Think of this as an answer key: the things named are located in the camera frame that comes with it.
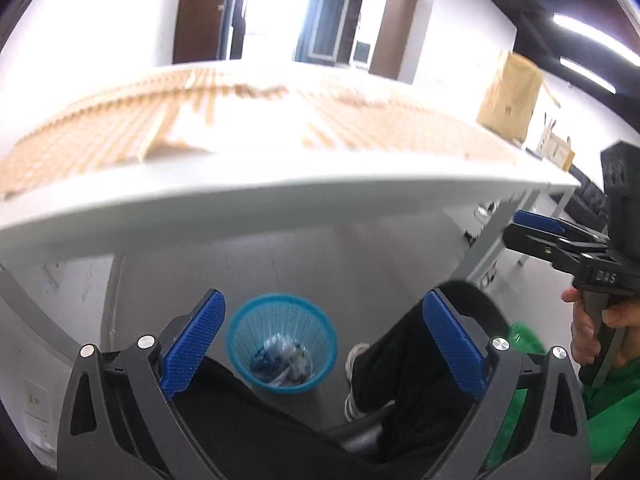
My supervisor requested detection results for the white plastic bag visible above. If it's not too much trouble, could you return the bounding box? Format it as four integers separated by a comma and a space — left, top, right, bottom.
272, 340, 317, 387

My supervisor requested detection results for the brown cardboard box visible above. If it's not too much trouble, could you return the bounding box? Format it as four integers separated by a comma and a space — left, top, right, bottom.
476, 51, 545, 143

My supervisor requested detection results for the person's right hand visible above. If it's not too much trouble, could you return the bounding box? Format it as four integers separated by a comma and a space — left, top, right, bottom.
562, 288, 640, 362

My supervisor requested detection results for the blue waste basket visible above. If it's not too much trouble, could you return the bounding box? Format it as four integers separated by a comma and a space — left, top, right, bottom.
227, 294, 338, 395

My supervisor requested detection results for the white table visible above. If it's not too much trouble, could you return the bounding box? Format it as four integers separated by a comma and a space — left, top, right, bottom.
0, 60, 583, 361

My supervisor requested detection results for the white wall socket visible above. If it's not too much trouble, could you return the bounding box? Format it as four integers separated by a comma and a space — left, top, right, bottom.
25, 380, 51, 423

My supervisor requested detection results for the black sofa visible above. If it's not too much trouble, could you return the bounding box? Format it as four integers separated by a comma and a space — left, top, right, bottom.
565, 165, 608, 231

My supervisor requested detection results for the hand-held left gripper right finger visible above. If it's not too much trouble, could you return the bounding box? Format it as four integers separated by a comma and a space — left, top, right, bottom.
421, 288, 591, 480

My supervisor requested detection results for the person's right shoe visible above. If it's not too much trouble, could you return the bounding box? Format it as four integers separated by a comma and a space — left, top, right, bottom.
344, 342, 396, 423

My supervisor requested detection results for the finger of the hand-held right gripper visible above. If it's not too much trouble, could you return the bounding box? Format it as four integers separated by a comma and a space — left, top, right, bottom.
514, 210, 608, 246
502, 225, 608, 273

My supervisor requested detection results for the brown cabinet with glass doors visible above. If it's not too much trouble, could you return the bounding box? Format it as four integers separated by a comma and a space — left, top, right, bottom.
350, 0, 418, 81

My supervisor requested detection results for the small cardboard box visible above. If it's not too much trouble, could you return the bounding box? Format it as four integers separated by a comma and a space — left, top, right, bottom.
537, 120, 576, 168

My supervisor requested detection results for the ceiling light strip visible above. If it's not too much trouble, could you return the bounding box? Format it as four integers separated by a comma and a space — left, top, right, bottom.
552, 12, 640, 43
559, 56, 617, 93

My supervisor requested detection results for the person's right forearm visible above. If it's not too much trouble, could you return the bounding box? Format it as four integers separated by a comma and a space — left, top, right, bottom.
582, 357, 640, 466

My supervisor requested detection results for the bright balcony window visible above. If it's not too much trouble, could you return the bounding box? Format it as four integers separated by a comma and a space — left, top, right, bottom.
240, 0, 313, 61

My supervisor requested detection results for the person's left leg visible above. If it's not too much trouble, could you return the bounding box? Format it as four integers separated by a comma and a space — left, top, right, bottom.
175, 355, 361, 480

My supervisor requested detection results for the person's green jacket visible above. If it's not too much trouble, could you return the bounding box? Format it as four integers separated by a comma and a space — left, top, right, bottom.
487, 322, 548, 471

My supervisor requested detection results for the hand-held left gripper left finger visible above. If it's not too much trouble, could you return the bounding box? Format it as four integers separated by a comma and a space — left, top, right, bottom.
56, 288, 227, 480

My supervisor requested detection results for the grey framed glass door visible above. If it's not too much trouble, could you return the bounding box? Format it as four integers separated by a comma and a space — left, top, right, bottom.
305, 0, 351, 63

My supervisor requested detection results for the blue plastic bag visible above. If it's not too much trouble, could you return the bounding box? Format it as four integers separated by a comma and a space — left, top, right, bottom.
250, 340, 286, 373

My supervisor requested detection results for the yellow checkered tablecloth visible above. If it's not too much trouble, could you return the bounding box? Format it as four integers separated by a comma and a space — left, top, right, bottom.
0, 65, 518, 201

